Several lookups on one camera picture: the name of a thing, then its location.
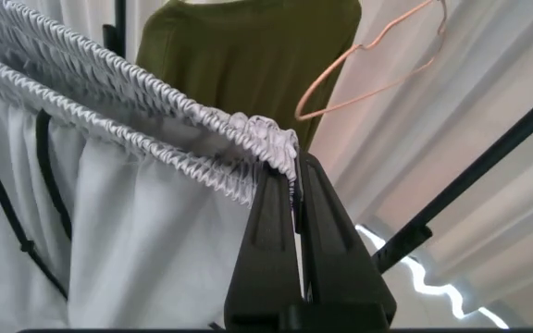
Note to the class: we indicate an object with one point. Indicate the black clothes rack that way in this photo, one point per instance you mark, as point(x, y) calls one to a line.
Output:
point(479, 176)

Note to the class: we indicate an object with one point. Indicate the pink clothes hanger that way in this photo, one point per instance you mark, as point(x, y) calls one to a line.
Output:
point(361, 46)

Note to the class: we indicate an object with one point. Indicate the pale grey shorts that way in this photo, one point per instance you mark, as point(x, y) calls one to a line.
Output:
point(132, 240)

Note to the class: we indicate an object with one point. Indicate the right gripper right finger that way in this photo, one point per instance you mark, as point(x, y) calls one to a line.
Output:
point(340, 277)

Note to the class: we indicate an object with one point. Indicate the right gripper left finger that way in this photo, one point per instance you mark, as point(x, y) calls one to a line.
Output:
point(266, 268)

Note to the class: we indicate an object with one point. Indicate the green long-sleeved shirt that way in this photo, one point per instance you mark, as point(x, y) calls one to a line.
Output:
point(248, 60)

